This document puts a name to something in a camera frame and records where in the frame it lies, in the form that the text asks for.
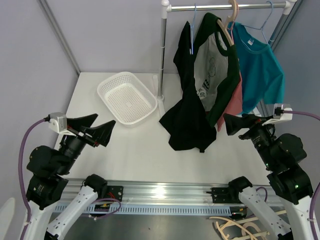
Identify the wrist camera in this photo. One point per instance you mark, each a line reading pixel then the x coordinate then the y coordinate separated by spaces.
pixel 58 123
pixel 281 113

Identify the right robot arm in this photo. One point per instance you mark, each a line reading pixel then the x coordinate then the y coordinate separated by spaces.
pixel 281 157

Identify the white plastic basket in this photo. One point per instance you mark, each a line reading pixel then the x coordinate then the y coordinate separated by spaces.
pixel 127 98

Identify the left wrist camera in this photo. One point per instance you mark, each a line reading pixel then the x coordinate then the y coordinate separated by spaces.
pixel 58 123

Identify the green and grey raglan shirt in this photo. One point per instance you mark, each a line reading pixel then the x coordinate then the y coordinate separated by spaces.
pixel 216 68

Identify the beige wooden hanger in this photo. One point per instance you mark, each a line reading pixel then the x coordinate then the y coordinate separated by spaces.
pixel 229 20

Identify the pink wire hanger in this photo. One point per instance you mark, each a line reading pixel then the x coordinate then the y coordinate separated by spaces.
pixel 230 27

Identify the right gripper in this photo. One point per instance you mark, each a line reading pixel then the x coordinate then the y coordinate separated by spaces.
pixel 233 123

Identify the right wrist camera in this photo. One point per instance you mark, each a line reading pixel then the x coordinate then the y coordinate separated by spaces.
pixel 281 113

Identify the white cable duct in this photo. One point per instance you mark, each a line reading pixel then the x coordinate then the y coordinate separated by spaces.
pixel 170 210

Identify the aluminium rail base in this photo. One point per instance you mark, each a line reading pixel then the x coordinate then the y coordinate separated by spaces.
pixel 161 193

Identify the teal t shirt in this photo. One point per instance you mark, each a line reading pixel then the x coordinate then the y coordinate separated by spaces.
pixel 262 75

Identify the black t shirt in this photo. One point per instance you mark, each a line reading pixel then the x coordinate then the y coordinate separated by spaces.
pixel 186 121

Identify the beige spare hangers pile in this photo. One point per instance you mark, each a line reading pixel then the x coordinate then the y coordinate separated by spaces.
pixel 239 226

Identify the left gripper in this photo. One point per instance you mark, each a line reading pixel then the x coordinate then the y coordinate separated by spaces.
pixel 101 134

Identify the metal clothes rack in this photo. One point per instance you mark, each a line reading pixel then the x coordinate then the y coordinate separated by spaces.
pixel 290 8

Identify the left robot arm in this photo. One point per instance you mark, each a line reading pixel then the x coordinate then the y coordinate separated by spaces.
pixel 49 166

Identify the pink t shirt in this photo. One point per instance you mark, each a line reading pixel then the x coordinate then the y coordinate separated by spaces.
pixel 235 105

